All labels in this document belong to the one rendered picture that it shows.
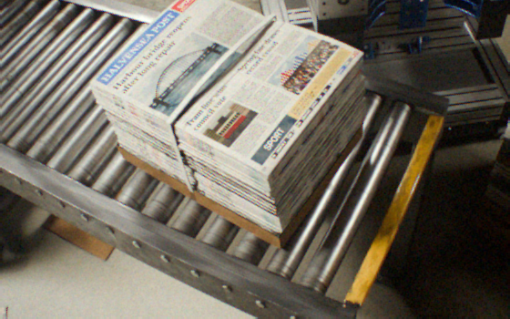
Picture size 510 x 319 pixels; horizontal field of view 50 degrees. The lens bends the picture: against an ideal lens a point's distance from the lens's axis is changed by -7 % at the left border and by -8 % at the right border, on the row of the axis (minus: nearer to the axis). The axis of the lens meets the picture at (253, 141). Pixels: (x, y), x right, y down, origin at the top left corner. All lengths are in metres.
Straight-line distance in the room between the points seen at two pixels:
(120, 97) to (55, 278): 1.19
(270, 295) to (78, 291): 1.12
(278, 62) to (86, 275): 1.26
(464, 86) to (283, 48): 1.21
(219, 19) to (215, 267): 0.43
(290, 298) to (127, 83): 0.44
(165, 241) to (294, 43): 0.41
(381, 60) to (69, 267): 1.31
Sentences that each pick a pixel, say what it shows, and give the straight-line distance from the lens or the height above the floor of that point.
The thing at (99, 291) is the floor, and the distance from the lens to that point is 1.98.
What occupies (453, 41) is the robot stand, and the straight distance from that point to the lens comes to 2.24.
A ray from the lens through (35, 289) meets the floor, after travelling 2.08.
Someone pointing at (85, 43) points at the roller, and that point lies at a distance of 1.49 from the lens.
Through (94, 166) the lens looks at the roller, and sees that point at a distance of 1.21.
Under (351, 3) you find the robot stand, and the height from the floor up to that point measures 0.73.
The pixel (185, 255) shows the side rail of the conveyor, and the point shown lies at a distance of 1.04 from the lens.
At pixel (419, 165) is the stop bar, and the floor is 0.82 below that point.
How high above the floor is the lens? 1.70
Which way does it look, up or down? 51 degrees down
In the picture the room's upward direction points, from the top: 9 degrees counter-clockwise
